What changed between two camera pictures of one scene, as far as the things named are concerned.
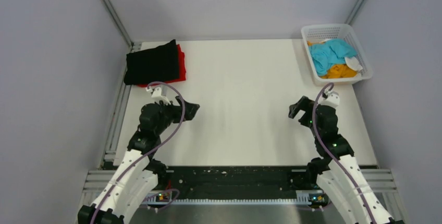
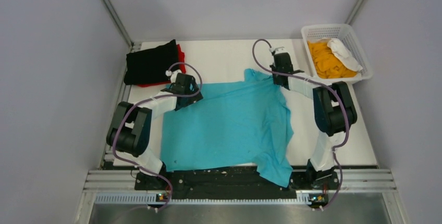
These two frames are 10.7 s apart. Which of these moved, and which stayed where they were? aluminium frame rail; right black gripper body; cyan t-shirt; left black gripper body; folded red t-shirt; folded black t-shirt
Moved: right black gripper body; cyan t-shirt; left black gripper body
Stayed: aluminium frame rail; folded red t-shirt; folded black t-shirt
